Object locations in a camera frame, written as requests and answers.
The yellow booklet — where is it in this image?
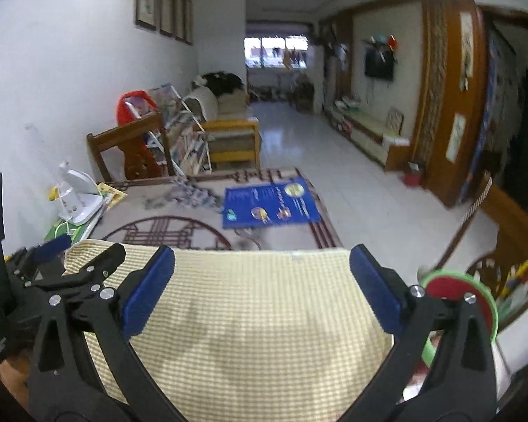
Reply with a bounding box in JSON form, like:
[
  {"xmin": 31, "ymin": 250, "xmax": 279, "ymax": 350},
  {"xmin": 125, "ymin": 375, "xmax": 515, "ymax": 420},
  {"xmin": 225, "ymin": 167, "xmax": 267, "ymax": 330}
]
[{"xmin": 98, "ymin": 181, "xmax": 128, "ymax": 205}]

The small framed picture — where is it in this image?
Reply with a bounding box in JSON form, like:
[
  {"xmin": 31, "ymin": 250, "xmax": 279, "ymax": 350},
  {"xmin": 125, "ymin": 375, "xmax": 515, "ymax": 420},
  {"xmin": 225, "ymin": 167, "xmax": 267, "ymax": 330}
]
[{"xmin": 385, "ymin": 106, "xmax": 404, "ymax": 135}]

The hanging scroll painting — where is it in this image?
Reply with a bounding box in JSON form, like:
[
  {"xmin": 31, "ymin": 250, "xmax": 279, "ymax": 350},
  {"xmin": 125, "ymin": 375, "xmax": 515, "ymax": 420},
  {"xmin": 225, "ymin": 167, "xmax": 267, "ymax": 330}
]
[
  {"xmin": 446, "ymin": 113, "xmax": 466, "ymax": 162},
  {"xmin": 460, "ymin": 11, "xmax": 474, "ymax": 91}
]

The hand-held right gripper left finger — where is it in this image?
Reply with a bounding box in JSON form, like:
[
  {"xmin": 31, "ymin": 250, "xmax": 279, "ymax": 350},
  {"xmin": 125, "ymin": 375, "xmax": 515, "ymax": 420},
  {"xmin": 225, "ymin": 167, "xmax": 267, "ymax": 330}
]
[{"xmin": 27, "ymin": 246, "xmax": 179, "ymax": 422}]

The wall shelf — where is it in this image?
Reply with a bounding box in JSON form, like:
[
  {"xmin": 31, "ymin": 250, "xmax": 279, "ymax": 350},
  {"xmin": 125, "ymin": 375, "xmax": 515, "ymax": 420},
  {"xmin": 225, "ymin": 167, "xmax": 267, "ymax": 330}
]
[{"xmin": 363, "ymin": 33, "xmax": 399, "ymax": 49}]

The brown wooden chair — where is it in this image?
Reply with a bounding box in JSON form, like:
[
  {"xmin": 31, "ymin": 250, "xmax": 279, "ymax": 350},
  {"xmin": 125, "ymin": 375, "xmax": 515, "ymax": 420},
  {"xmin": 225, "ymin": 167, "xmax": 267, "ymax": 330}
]
[{"xmin": 435, "ymin": 171, "xmax": 528, "ymax": 330}]

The white desk lamp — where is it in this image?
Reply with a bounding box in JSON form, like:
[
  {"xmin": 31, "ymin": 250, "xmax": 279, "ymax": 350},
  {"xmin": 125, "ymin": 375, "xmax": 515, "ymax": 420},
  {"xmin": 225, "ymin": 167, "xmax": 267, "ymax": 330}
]
[{"xmin": 24, "ymin": 123, "xmax": 105, "ymax": 225}]

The small red bin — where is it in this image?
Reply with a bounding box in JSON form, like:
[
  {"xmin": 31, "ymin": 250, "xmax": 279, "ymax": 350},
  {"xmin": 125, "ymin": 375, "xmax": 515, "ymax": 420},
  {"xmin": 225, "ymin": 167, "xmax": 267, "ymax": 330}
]
[{"xmin": 404, "ymin": 162, "xmax": 424, "ymax": 187}]

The patterned table cover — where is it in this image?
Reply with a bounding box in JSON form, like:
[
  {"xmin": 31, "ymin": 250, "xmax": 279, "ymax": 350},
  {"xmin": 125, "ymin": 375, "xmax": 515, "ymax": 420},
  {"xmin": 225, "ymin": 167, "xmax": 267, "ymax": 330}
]
[{"xmin": 97, "ymin": 167, "xmax": 346, "ymax": 251}]

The window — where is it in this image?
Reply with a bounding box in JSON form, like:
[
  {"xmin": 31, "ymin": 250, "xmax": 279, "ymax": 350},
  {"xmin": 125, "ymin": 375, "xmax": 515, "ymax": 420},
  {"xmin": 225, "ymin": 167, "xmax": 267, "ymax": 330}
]
[{"xmin": 244, "ymin": 36, "xmax": 309, "ymax": 70}]

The yellow checked cloth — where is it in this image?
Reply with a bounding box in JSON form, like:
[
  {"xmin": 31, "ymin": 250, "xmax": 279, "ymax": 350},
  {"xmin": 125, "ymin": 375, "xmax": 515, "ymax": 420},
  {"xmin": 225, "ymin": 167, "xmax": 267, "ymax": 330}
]
[{"xmin": 64, "ymin": 239, "xmax": 394, "ymax": 422}]

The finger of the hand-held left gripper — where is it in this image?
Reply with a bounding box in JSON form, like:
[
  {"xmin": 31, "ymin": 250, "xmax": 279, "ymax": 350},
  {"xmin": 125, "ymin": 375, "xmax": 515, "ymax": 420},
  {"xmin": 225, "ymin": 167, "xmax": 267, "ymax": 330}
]
[
  {"xmin": 29, "ymin": 234, "xmax": 73, "ymax": 265},
  {"xmin": 21, "ymin": 243, "xmax": 127, "ymax": 307}
]

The blue book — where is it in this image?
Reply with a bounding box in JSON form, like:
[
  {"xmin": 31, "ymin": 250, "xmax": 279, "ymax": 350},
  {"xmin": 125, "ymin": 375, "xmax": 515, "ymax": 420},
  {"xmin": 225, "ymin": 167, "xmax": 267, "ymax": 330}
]
[{"xmin": 222, "ymin": 178, "xmax": 324, "ymax": 229}]

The dark wooden chair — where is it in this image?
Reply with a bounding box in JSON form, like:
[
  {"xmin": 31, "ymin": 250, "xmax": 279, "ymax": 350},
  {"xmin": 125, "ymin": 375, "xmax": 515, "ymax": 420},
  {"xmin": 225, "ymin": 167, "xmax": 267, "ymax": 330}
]
[{"xmin": 87, "ymin": 112, "xmax": 177, "ymax": 183}]

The dark clothes pile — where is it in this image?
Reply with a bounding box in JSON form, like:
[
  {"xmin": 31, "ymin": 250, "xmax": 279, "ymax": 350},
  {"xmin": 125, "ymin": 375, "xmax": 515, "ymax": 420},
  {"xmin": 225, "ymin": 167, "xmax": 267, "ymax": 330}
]
[{"xmin": 200, "ymin": 70, "xmax": 245, "ymax": 95}]

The white magazine rack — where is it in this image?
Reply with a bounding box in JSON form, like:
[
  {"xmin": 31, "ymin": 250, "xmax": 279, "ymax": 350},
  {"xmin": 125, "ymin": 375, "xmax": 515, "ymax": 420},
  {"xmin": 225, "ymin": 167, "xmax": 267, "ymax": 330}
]
[{"xmin": 147, "ymin": 83, "xmax": 212, "ymax": 175}]

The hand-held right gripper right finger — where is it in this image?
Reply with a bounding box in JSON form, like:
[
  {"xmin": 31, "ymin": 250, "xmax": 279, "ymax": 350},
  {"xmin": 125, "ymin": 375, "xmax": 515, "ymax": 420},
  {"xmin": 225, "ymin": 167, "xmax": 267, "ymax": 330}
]
[{"xmin": 339, "ymin": 244, "xmax": 499, "ymax": 422}]

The red bag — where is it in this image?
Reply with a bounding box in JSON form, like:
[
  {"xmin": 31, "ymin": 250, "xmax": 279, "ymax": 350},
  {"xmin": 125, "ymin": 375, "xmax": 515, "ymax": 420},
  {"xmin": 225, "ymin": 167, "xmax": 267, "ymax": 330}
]
[{"xmin": 117, "ymin": 90, "xmax": 159, "ymax": 172}]

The beige sofa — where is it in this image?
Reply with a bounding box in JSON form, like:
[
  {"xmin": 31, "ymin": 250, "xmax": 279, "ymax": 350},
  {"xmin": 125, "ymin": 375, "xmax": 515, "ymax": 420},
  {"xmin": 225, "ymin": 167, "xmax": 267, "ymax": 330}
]
[{"xmin": 189, "ymin": 70, "xmax": 249, "ymax": 119}]

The red waste bin green rim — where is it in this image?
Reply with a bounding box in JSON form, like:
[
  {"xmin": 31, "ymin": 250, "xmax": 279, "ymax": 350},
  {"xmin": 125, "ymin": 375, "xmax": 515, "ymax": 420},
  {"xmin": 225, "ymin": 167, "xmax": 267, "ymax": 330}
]
[{"xmin": 420, "ymin": 268, "xmax": 500, "ymax": 367}]

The low television cabinet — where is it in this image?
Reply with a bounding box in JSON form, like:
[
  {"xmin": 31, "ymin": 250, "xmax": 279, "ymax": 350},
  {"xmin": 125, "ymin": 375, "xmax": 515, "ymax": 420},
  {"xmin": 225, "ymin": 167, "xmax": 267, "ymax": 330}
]
[{"xmin": 326, "ymin": 97, "xmax": 412, "ymax": 172}]

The yellow wooden bench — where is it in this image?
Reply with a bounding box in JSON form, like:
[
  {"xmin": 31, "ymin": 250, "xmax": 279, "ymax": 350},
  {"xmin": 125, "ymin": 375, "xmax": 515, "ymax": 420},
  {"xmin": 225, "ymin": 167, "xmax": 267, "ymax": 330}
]
[{"xmin": 200, "ymin": 116, "xmax": 261, "ymax": 168}]

